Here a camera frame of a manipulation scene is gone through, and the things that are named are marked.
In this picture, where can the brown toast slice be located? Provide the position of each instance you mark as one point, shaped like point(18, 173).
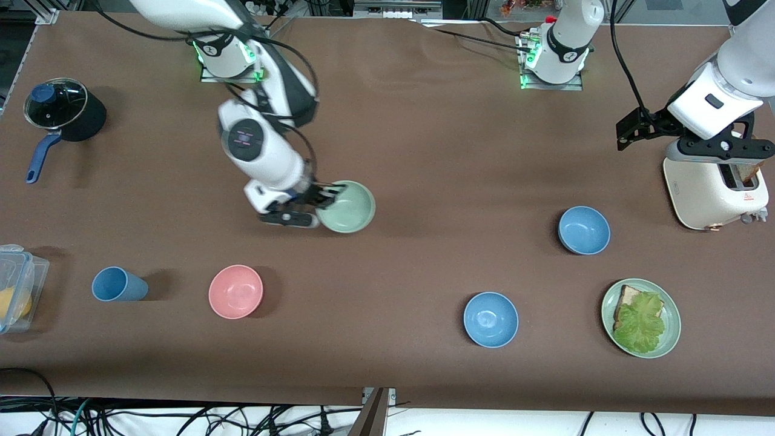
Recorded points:
point(749, 172)

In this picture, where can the white toaster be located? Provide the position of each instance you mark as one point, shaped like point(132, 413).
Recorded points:
point(702, 194)

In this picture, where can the brown table cover sheet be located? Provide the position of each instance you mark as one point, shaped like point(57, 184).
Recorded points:
point(424, 151)

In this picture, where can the blue cup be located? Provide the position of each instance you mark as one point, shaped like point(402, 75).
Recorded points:
point(118, 284)

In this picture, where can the blue bowl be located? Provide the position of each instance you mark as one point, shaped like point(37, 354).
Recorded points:
point(490, 319)
point(583, 230)

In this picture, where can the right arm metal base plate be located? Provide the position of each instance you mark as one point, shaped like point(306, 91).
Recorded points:
point(209, 78)

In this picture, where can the metal table bracket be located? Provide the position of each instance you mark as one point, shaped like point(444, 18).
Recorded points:
point(374, 415)

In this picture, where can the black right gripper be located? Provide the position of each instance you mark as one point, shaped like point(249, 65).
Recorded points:
point(313, 192)

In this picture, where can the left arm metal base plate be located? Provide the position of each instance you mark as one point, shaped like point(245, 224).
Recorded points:
point(572, 86)

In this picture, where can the yellow fruit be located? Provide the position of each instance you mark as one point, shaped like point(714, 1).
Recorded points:
point(13, 306)

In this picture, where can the green bowl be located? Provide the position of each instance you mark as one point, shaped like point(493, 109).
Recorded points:
point(351, 212)

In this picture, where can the white power strip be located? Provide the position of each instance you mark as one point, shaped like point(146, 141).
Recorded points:
point(263, 7)

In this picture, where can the clear plastic lidded container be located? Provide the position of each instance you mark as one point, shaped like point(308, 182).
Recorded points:
point(21, 266)

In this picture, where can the green lettuce leaf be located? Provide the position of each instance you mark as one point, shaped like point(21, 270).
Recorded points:
point(642, 324)

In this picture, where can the pink bowl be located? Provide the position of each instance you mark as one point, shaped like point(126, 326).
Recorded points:
point(235, 292)

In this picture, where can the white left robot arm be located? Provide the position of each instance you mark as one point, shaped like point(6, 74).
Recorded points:
point(742, 60)

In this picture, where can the bread slice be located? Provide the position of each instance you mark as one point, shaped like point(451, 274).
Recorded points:
point(628, 297)

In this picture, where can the green plate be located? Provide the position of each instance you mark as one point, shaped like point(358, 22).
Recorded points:
point(671, 327)

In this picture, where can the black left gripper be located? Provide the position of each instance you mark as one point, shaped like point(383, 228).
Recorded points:
point(656, 123)

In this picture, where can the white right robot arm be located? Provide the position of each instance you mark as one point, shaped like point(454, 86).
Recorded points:
point(266, 157)

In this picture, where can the silver corner bracket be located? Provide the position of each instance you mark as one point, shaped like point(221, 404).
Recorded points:
point(47, 16)

